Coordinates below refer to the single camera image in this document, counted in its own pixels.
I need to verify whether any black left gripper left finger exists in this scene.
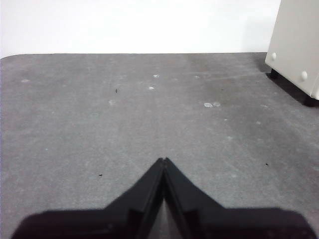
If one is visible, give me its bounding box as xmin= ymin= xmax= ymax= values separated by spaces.
xmin=11 ymin=158 xmax=165 ymax=239

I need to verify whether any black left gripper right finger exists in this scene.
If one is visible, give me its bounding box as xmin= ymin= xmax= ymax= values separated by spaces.
xmin=163 ymin=157 xmax=311 ymax=239

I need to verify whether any white toaster oven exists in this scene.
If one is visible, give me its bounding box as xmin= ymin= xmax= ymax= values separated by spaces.
xmin=265 ymin=0 xmax=319 ymax=107

